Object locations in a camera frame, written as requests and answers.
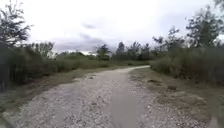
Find grey gravel path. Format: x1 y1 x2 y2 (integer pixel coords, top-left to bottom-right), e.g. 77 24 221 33
2 64 215 128

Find row of trees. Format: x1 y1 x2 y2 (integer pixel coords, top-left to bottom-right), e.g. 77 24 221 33
94 40 155 63

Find grass verge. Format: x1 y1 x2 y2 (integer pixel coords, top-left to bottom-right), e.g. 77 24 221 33
128 66 224 128
0 62 136 116

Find tree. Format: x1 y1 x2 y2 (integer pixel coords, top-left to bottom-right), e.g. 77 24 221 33
184 3 224 50
0 0 33 48
152 25 186 54

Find green bushes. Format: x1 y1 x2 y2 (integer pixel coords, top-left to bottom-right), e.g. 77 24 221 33
149 46 224 86
0 42 113 93

